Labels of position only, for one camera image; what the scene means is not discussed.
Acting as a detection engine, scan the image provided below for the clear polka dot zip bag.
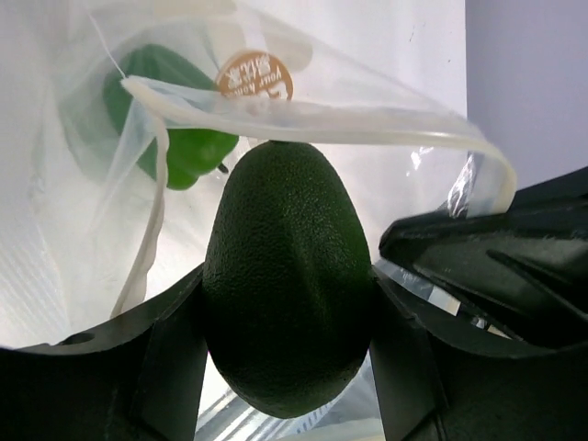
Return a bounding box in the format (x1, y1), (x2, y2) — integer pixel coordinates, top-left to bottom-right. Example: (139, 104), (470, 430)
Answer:
(0, 0), (518, 441)

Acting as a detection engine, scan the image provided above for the dark green avocado toy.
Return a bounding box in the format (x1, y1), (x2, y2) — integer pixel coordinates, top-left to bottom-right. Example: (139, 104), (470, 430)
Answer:
(202, 141), (374, 419)

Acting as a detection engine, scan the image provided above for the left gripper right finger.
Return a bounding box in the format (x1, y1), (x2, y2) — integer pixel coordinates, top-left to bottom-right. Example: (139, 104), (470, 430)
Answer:
(370, 270), (587, 440)

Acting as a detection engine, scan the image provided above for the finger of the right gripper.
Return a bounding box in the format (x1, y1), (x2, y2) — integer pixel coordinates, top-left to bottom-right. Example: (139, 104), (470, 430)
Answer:
(379, 168), (587, 343)

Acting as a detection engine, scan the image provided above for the green pepper toy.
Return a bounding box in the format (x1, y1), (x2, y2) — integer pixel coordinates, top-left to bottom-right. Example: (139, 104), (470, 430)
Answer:
(101, 43), (241, 192)

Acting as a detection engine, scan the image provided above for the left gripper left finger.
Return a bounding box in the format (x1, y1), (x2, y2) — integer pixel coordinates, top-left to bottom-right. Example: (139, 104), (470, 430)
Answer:
(1, 268), (207, 440)

